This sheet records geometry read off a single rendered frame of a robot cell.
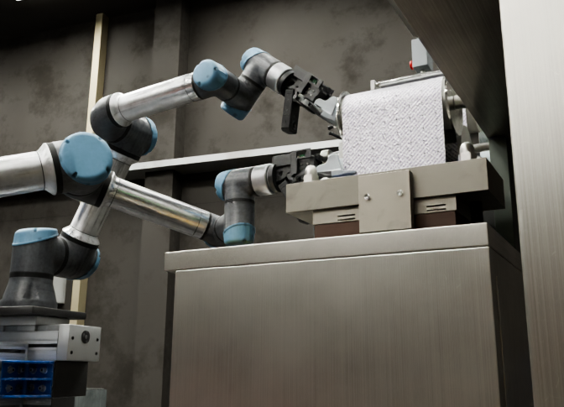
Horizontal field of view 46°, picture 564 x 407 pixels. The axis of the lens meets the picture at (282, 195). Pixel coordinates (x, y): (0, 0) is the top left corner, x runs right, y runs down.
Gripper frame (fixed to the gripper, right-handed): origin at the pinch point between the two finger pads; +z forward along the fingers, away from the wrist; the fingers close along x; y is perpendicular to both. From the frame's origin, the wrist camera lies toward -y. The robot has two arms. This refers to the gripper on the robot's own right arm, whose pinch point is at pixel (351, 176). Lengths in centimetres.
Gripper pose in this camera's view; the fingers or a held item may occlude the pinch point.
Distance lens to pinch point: 152.6
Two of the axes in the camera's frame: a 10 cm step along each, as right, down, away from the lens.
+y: 0.0, -9.7, 2.5
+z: 8.8, -1.2, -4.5
